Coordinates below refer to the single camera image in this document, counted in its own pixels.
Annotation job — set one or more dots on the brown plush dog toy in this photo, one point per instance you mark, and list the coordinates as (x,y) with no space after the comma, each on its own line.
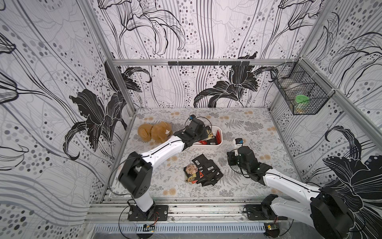
(159,132)

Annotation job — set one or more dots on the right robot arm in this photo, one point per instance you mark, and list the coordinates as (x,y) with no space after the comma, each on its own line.
(319,207)

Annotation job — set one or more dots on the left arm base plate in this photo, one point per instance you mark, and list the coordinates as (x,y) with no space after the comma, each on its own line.
(156,213)

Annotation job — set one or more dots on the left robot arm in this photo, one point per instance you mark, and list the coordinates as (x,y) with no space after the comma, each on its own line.
(136,174)

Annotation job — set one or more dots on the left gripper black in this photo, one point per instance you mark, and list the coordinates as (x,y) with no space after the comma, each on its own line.
(203,133)

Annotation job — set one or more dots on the white perforated cable duct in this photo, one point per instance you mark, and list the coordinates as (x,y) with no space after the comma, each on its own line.
(182,228)

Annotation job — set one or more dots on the red foil tea bag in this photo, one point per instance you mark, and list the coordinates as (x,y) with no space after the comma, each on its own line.
(203,142)

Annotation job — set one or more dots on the colourful picture tea bag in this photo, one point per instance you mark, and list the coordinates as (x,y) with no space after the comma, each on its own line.
(191,172)

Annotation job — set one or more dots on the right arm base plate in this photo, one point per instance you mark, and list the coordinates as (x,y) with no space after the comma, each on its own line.
(257,212)

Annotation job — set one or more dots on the black tea bag pile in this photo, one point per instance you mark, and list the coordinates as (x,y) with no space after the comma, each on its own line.
(208,172)

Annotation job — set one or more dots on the black bar on rail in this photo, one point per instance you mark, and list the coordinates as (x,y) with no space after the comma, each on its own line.
(207,63)

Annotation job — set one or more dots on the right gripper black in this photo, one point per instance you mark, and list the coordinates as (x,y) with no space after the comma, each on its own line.
(234,158)

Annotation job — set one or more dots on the aluminium corner frame post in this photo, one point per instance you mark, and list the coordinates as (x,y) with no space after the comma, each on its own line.
(93,22)

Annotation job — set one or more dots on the green lid in basket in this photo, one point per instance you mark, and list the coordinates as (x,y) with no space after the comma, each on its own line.
(301,99)

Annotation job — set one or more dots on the white plastic storage box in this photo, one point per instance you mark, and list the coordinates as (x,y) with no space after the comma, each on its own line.
(212,143)

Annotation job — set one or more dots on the black wire basket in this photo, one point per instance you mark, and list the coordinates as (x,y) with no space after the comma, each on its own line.
(292,79)

